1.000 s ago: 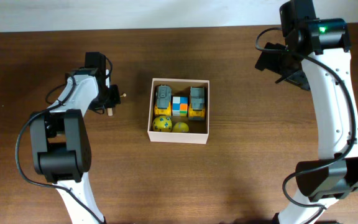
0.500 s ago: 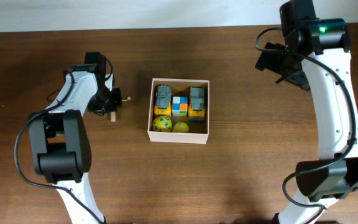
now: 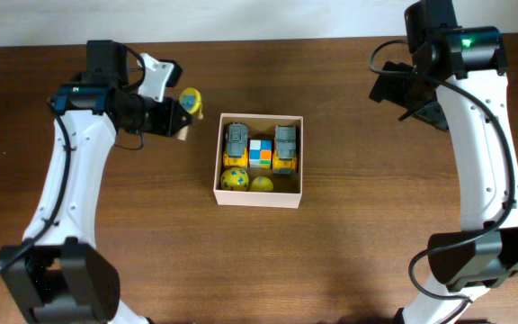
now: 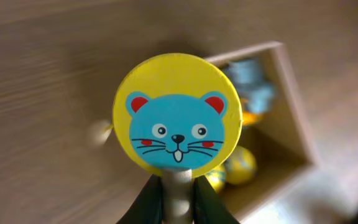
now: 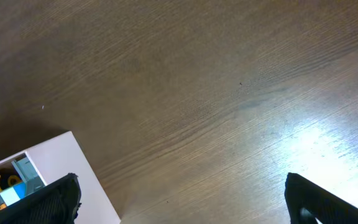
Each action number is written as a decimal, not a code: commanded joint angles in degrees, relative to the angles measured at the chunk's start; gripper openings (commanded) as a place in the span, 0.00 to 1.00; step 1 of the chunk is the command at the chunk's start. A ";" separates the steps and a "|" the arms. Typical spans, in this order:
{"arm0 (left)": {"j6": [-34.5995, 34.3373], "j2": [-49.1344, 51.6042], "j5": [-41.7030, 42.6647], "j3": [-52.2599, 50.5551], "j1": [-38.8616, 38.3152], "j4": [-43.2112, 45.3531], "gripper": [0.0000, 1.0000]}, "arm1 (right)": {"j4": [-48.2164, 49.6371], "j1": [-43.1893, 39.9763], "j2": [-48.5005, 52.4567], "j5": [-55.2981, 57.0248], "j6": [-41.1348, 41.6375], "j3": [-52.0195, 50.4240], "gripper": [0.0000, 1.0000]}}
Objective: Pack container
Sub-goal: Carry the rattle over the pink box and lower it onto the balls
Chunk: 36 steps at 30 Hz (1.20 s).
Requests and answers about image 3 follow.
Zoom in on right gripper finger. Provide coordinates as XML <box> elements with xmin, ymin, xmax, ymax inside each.
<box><xmin>369</xmin><ymin>75</ymin><xmax>421</xmax><ymax>108</ymax></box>
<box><xmin>413</xmin><ymin>102</ymin><xmax>449</xmax><ymax>131</ymax></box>

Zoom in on yellow wooden rattle drum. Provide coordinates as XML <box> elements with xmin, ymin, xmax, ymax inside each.
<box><xmin>179</xmin><ymin>87</ymin><xmax>204</xmax><ymax>121</ymax></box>

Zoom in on yellow ball blue letters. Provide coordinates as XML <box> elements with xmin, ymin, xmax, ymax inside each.
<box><xmin>219</xmin><ymin>167</ymin><xmax>250</xmax><ymax>192</ymax></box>

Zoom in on colourful two-by-two puzzle cube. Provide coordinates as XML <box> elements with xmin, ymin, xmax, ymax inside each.
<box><xmin>249</xmin><ymin>139</ymin><xmax>272</xmax><ymax>169</ymax></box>

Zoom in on yellow grey one-eyed ball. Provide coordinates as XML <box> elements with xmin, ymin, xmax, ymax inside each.
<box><xmin>249</xmin><ymin>176</ymin><xmax>274</xmax><ymax>193</ymax></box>

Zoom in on yellow grey toy dump truck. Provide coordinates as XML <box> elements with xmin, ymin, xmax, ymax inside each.
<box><xmin>272</xmin><ymin>126</ymin><xmax>298</xmax><ymax>175</ymax></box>

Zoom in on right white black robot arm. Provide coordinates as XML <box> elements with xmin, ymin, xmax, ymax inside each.
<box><xmin>370</xmin><ymin>0</ymin><xmax>518</xmax><ymax>323</ymax></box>

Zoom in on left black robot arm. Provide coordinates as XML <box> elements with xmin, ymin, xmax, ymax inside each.
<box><xmin>0</xmin><ymin>40</ymin><xmax>192</xmax><ymax>323</ymax></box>

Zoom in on pink cardboard box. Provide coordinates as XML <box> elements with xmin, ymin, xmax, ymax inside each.
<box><xmin>213</xmin><ymin>112</ymin><xmax>304</xmax><ymax>209</ymax></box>

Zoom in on left black cable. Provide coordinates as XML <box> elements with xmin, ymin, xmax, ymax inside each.
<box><xmin>0</xmin><ymin>44</ymin><xmax>147</xmax><ymax>324</ymax></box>

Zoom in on black cable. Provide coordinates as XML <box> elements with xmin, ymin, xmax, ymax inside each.
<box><xmin>369</xmin><ymin>39</ymin><xmax>517</xmax><ymax>324</ymax></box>
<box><xmin>0</xmin><ymin>44</ymin><xmax>147</xmax><ymax>324</ymax></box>

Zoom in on right black cable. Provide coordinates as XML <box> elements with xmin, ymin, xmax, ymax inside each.
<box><xmin>369</xmin><ymin>39</ymin><xmax>517</xmax><ymax>324</ymax></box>

